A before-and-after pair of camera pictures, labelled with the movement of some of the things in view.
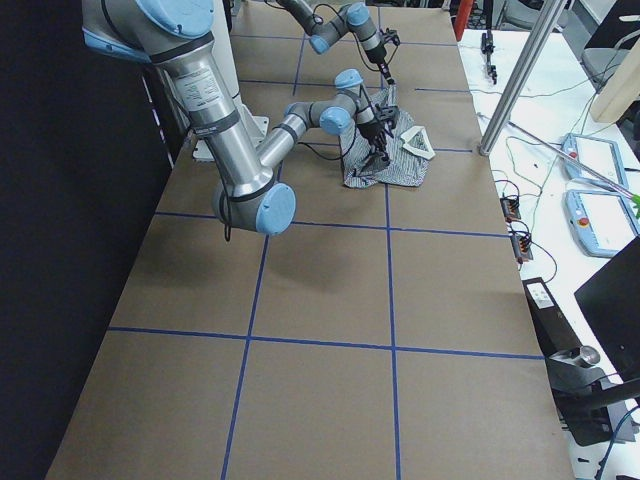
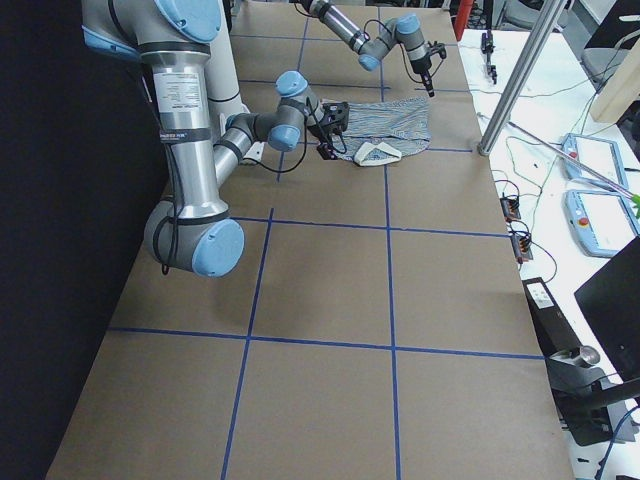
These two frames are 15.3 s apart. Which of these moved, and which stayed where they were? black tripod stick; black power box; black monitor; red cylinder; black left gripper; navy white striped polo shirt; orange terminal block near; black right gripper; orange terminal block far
Moved: black right gripper; navy white striped polo shirt; black left gripper
Stayed: black monitor; black power box; red cylinder; orange terminal block far; orange terminal block near; black tripod stick
